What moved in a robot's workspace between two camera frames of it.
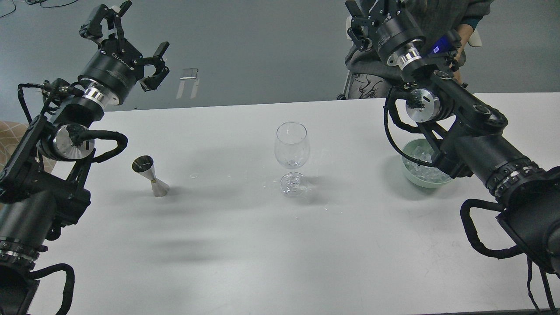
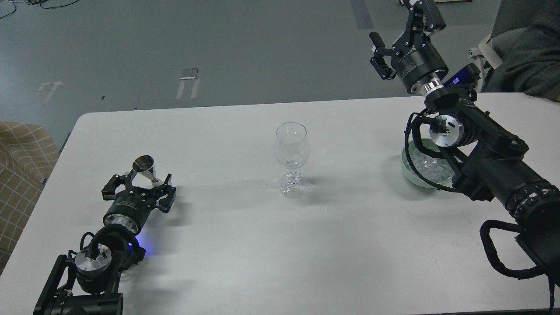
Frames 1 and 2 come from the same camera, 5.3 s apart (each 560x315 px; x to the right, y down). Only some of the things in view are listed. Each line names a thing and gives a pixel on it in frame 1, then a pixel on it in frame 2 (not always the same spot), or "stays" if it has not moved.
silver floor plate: [188, 73] stays
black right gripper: [399, 29] → [414, 57]
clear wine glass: [292, 149] stays
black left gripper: [117, 65] → [131, 207]
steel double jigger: [145, 165] stays
